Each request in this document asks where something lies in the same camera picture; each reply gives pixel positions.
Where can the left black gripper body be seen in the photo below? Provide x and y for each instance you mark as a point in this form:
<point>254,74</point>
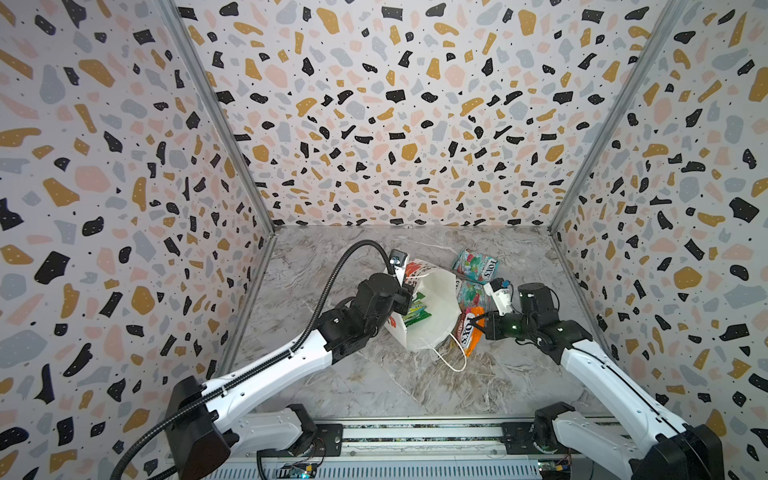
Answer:
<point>400,302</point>

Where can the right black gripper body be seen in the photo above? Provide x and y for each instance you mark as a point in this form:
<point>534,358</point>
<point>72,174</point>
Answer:
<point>496,327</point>

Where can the orange Fox's candy bag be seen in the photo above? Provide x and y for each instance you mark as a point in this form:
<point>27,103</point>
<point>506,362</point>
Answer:
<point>462,332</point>

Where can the white floral paper bag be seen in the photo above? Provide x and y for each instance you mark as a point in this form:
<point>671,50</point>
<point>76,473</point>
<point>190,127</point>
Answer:
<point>433,312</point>

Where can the teal Fox's mint candy bag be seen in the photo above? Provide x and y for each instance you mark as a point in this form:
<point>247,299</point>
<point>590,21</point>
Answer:
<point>475,267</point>

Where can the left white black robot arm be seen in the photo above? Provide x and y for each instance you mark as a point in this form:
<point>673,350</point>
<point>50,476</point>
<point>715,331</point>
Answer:
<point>208,420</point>

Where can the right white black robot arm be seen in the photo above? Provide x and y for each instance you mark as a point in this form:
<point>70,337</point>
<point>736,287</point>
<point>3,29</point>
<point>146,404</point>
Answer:
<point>657,443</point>

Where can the green candy bag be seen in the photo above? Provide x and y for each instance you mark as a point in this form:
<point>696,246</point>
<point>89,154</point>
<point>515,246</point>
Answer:
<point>417,311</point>

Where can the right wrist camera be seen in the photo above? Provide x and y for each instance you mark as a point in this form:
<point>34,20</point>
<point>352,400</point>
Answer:
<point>500,291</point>

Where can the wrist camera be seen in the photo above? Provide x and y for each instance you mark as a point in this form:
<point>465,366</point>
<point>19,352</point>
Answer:
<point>398,261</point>
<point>500,291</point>

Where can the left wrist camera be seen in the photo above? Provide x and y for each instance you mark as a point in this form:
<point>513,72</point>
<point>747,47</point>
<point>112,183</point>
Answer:
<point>398,261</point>

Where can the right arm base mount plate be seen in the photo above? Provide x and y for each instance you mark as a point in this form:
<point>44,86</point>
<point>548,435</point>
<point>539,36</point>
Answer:
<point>531,437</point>

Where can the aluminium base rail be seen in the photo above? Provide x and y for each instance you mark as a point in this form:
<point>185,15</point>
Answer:
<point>426,448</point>

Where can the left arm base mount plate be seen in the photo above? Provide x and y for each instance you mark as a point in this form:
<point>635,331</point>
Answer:
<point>324,441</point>

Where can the small circuit board with wires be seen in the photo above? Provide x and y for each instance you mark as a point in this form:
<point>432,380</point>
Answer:
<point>297,471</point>

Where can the right aluminium corner post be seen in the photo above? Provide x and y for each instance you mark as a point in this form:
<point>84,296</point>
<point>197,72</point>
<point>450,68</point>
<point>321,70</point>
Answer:
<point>667,20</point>

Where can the aluminium corner post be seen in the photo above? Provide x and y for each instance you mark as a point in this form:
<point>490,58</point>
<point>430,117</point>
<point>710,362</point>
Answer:
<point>667,20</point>
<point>169,12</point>

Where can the left aluminium corner post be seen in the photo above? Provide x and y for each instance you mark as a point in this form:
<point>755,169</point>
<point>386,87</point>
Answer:
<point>169,12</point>

